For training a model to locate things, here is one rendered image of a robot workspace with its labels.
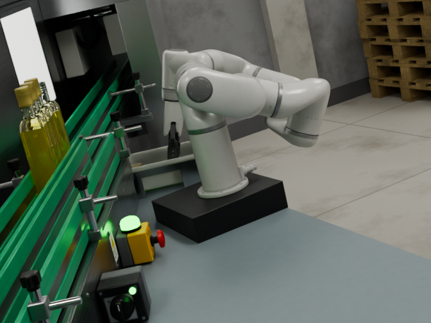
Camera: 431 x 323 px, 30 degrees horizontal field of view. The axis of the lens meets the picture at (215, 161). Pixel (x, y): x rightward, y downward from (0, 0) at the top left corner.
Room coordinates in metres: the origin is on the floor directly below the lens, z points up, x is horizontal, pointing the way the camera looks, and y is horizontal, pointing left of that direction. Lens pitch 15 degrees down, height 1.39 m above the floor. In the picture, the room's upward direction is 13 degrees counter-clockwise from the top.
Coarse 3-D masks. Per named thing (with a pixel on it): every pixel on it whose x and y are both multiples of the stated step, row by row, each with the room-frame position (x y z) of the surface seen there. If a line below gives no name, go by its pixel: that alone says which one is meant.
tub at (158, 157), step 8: (184, 144) 2.29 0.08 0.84; (144, 152) 2.29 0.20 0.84; (152, 152) 2.29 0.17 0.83; (160, 152) 2.29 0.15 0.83; (184, 152) 2.29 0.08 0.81; (192, 152) 2.28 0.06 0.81; (136, 160) 2.29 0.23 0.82; (144, 160) 2.29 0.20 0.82; (152, 160) 2.29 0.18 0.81; (160, 160) 2.29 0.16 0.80; (168, 160) 2.13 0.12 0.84; (176, 160) 2.13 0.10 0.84; (184, 160) 2.14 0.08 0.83; (136, 168) 2.13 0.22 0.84; (144, 168) 2.13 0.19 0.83
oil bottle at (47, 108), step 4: (40, 108) 1.94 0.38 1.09; (44, 108) 1.94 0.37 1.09; (48, 108) 1.95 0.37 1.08; (48, 112) 1.94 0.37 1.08; (52, 112) 1.96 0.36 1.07; (52, 116) 1.95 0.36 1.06; (52, 120) 1.94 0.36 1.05; (56, 124) 1.97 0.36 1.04; (56, 128) 1.96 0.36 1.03; (56, 132) 1.95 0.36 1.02; (56, 136) 1.94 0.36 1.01; (60, 136) 1.98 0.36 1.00; (60, 140) 1.97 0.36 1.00; (60, 144) 1.95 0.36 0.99; (60, 148) 1.94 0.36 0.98; (60, 152) 1.94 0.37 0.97; (64, 152) 1.97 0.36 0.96
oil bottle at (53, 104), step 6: (48, 102) 2.00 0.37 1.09; (54, 102) 2.01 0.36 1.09; (54, 108) 1.99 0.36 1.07; (60, 114) 2.02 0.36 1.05; (60, 120) 2.00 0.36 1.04; (60, 126) 1.99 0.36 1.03; (60, 132) 1.99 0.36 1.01; (66, 132) 2.03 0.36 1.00; (66, 138) 2.01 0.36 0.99; (66, 144) 1.99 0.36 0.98; (66, 150) 1.99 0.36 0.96
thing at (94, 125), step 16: (128, 64) 3.46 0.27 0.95; (128, 80) 3.34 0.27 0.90; (112, 96) 2.82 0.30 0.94; (96, 112) 2.44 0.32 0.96; (96, 128) 2.39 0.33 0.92; (96, 144) 2.31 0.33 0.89; (64, 160) 1.88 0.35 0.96; (48, 192) 1.66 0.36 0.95; (32, 208) 1.53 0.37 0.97; (16, 240) 1.37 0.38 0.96; (0, 256) 1.28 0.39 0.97
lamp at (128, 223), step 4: (128, 216) 1.68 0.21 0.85; (132, 216) 1.68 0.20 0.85; (124, 220) 1.66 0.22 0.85; (128, 220) 1.66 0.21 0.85; (132, 220) 1.66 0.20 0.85; (136, 220) 1.66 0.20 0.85; (120, 224) 1.67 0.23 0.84; (124, 224) 1.66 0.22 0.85; (128, 224) 1.65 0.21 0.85; (132, 224) 1.65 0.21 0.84; (136, 224) 1.66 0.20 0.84; (140, 224) 1.67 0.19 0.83; (124, 228) 1.66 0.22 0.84; (128, 228) 1.65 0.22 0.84; (132, 228) 1.65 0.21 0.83; (136, 228) 1.66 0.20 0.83; (140, 228) 1.67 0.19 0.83; (124, 232) 1.66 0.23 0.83; (128, 232) 1.65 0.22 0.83; (132, 232) 1.65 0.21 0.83
